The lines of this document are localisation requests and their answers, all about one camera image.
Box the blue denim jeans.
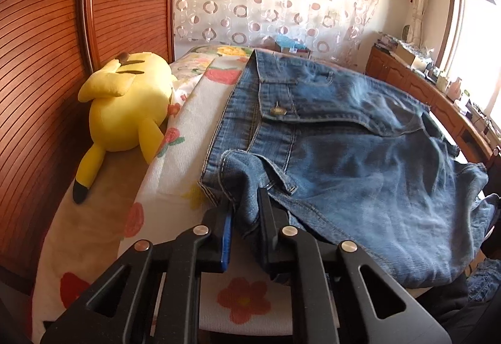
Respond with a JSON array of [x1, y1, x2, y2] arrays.
[[200, 50, 498, 288]]

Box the white strawberry print blanket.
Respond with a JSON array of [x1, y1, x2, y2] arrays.
[[31, 58, 292, 342]]

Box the yellow Pikachu plush toy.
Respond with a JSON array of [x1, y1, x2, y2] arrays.
[[72, 52, 176, 204]]

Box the floral bed cover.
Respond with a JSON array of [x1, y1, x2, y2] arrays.
[[170, 45, 254, 78]]

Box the cardboard box with blue cloth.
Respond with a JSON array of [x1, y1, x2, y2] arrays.
[[273, 34, 312, 58]]

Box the wooden side cabinet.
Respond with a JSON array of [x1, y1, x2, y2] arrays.
[[365, 45, 500, 169]]

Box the cardboard box on cabinet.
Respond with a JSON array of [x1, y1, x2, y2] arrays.
[[393, 43, 425, 66]]

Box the pink bottle on cabinet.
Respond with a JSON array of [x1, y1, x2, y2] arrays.
[[446, 77, 462, 101]]

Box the wooden slatted wardrobe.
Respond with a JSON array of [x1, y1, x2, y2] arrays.
[[1, 0, 173, 294]]

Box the window with wooden frame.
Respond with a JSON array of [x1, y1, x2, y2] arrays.
[[439, 0, 500, 126]]

